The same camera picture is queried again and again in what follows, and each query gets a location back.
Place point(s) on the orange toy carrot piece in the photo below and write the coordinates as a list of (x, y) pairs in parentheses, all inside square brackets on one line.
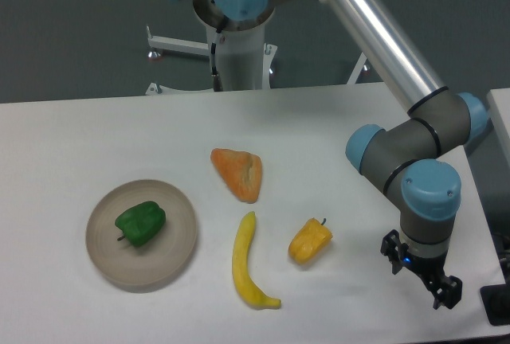
[(241, 171)]

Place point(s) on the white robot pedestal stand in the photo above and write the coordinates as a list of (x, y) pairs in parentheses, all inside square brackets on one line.
[(298, 44)]

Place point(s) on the black device at table edge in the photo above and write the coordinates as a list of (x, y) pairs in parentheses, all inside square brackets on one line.
[(495, 299)]

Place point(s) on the green toy bell pepper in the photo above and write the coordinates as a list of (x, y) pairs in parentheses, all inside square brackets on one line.
[(141, 223)]

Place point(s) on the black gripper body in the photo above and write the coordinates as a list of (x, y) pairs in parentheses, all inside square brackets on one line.
[(424, 260)]

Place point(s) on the white side table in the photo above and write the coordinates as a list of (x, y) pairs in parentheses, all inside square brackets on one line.
[(494, 117)]

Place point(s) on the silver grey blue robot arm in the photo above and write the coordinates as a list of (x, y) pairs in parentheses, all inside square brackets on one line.
[(402, 163)]

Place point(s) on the yellow toy banana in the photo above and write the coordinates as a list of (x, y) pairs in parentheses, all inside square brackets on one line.
[(243, 283)]

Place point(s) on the beige round plate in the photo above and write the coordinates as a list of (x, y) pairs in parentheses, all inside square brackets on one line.
[(160, 260)]

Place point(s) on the yellow toy bell pepper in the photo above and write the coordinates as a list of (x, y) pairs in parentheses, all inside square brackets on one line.
[(313, 236)]

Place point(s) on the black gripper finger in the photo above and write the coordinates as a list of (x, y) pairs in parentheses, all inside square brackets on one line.
[(395, 251), (446, 290)]

